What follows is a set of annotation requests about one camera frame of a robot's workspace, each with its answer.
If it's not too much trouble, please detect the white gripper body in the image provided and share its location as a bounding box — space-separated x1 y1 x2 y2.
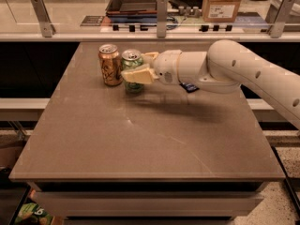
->
153 50 182 85

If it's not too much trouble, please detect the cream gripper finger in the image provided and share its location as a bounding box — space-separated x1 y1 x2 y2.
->
121 64 158 84
142 52 159 68

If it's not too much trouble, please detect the green soda can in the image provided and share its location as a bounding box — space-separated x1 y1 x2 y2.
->
121 49 143 93

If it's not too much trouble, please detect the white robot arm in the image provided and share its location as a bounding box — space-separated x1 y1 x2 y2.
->
122 40 300 128

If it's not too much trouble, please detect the orange soda can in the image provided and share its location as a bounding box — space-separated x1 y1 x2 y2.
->
98 44 123 86

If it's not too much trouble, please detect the blue snack bar wrapper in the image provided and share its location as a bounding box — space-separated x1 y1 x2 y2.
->
180 82 198 93

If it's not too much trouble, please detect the cardboard box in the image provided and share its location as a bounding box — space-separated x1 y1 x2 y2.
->
202 0 241 23

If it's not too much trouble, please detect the green chip bag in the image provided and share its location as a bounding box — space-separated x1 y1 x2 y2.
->
13 202 53 225

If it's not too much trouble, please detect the middle metal glass bracket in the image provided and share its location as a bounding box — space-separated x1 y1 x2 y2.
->
157 0 168 38

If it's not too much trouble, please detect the metal glass bracket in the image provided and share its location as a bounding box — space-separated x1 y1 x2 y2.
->
157 0 168 38
268 0 295 38
30 0 56 38

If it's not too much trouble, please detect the left metal glass bracket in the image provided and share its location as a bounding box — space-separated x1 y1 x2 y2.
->
30 0 56 38

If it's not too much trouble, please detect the right metal glass bracket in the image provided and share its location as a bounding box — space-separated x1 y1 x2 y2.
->
268 0 295 38

